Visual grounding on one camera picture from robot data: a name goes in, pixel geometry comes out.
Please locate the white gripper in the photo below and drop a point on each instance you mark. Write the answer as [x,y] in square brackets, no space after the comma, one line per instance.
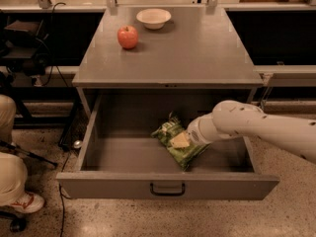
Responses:
[195,135]

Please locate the green jalapeno chip bag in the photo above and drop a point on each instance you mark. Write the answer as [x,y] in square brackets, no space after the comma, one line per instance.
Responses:
[169,129]

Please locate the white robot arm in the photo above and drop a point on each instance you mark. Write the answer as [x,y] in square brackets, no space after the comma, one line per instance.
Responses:
[231,119]

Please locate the grey open drawer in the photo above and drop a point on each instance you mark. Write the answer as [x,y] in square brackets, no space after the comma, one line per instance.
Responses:
[120,159]

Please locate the grey metal cabinet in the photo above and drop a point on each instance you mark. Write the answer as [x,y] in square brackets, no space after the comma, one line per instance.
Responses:
[197,48]

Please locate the red apple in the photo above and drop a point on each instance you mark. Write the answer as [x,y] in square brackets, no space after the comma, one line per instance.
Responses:
[127,37]

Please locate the white paper bowl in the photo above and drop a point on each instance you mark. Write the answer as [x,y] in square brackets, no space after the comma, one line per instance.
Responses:
[153,19]

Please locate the white red sneaker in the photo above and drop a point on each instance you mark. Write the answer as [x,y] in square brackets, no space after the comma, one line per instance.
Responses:
[28,203]

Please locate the person's beige trouser legs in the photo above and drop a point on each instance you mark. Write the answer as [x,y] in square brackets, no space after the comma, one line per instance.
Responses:
[13,172]

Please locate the black tripod leg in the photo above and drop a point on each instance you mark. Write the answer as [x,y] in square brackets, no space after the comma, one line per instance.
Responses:
[17,149]

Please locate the black office chair base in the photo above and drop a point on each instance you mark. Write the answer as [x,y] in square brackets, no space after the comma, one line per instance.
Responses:
[17,224]

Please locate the black equipment on shelf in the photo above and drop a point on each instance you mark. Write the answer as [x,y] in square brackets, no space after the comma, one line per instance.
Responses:
[23,47]

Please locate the black drawer handle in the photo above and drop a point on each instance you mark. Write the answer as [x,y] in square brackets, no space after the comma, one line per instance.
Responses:
[167,191]

